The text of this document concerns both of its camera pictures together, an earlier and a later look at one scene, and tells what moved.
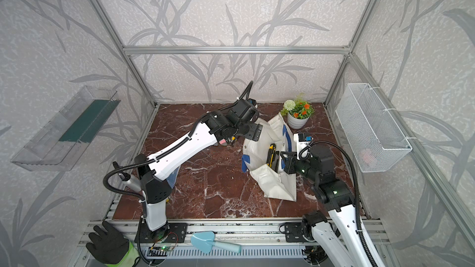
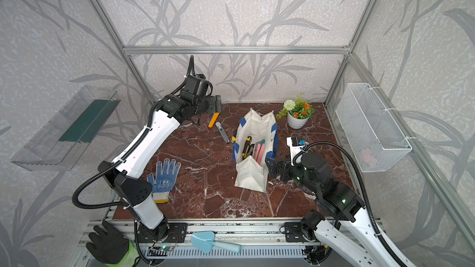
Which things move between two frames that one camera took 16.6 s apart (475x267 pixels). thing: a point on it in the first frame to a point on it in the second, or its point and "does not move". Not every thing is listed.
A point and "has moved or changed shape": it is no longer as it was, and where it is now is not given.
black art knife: x=275 y=161 has moved or changed shape
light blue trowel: x=205 y=240 does not move
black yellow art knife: x=271 y=149 has moved or changed shape
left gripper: x=251 y=134 to x=213 y=107
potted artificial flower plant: x=298 y=112 does not move
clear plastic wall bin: x=59 y=143 does not move
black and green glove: x=110 y=248 does not move
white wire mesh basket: x=374 y=138 does not move
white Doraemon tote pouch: x=271 y=183 has moved or changed shape
